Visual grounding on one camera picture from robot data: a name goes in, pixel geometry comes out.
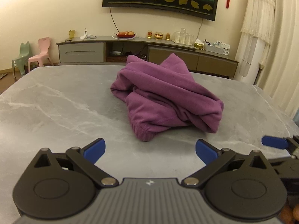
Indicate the green plastic chair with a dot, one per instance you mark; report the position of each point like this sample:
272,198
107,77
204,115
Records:
22,56

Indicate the cluster of glass cups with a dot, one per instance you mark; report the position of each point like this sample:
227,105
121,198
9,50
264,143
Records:
183,37

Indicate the cream curtain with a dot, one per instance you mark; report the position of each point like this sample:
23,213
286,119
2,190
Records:
285,51

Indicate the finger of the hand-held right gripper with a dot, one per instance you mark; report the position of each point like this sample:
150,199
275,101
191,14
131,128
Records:
274,142

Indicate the pink plastic chair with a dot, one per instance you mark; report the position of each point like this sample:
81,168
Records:
43,49

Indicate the yellow cup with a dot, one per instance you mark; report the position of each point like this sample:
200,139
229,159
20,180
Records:
71,34

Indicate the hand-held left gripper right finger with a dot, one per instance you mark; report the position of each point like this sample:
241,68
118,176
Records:
206,151

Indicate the white storage box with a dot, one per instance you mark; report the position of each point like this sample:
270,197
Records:
216,49

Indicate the grey TV cabinet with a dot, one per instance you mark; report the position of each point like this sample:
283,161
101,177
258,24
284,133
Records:
81,51

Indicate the purple pants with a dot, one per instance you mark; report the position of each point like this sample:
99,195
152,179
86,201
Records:
163,93

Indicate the dark dish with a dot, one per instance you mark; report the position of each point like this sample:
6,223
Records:
116,53

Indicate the wide gold jar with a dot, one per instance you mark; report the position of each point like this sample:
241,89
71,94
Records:
158,36

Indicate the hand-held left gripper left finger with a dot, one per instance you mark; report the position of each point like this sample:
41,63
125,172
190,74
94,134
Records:
94,150

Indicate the yellow tissue pack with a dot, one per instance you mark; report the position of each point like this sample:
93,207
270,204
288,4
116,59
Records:
199,44

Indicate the red fruit plate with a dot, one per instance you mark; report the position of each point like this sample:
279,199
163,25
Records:
125,35

